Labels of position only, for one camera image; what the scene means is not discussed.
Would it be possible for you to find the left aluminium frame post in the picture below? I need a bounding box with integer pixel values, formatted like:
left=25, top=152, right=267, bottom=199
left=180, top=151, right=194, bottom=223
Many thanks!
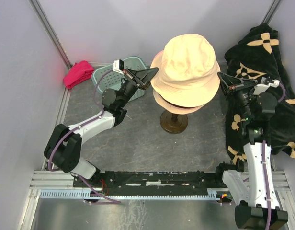
left=28, top=0, right=73, bottom=69

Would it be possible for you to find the teal plastic basket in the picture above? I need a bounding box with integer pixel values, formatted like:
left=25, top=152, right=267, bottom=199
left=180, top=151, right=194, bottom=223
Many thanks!
left=91, top=56, right=148, bottom=94

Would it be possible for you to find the black beige bucket hat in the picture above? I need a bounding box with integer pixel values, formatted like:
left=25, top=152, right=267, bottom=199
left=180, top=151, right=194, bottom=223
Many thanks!
left=160, top=95, right=205, bottom=109

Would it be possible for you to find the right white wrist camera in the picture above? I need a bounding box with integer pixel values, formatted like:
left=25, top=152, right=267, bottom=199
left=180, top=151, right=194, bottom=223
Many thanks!
left=253, top=77, right=280, bottom=95

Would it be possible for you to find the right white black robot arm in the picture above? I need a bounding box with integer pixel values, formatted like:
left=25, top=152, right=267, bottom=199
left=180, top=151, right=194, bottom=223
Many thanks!
left=214, top=72, right=288, bottom=230

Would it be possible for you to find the light blue cable duct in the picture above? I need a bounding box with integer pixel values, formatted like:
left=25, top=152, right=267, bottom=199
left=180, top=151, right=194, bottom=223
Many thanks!
left=39, top=189, right=228, bottom=201

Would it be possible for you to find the peach bucket hat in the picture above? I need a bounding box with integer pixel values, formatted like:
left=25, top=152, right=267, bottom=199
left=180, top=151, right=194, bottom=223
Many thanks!
left=153, top=90, right=178, bottom=113
left=151, top=34, right=220, bottom=107

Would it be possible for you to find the red cloth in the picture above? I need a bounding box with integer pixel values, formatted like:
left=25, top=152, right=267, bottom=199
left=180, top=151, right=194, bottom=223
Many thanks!
left=63, top=60, right=94, bottom=89

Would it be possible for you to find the right aluminium frame post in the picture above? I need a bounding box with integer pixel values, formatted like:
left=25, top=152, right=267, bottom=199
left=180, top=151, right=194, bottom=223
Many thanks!
left=261, top=0, right=282, bottom=24

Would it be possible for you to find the dark wooden hat stand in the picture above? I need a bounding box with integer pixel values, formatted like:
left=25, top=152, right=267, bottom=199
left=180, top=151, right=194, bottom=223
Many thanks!
left=160, top=111, right=188, bottom=134

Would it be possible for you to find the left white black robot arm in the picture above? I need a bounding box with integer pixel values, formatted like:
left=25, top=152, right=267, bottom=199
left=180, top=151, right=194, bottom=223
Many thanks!
left=44, top=68, right=159, bottom=187

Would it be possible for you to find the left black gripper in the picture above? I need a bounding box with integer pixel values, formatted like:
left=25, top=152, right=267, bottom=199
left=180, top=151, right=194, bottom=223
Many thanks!
left=118, top=67, right=159, bottom=108

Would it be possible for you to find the black floral blanket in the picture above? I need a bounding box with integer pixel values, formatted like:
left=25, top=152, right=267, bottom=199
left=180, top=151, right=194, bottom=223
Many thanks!
left=225, top=23, right=295, bottom=159

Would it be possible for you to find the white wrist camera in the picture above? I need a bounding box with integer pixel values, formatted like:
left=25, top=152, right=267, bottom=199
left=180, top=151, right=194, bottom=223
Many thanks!
left=112, top=59, right=124, bottom=74
left=253, top=77, right=280, bottom=95

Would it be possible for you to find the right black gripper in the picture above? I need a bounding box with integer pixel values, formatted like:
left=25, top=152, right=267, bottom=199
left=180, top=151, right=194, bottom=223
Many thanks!
left=217, top=72, right=258, bottom=120

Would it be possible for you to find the aluminium frame post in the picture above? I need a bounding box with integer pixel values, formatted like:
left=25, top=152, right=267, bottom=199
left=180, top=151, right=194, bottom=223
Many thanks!
left=261, top=0, right=282, bottom=24
left=28, top=0, right=73, bottom=69

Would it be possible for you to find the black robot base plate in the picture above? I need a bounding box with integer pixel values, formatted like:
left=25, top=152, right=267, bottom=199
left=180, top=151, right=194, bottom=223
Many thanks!
left=87, top=171, right=227, bottom=196

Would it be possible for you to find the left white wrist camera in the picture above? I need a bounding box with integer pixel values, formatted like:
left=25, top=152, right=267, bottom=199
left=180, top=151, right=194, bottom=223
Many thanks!
left=112, top=59, right=124, bottom=74

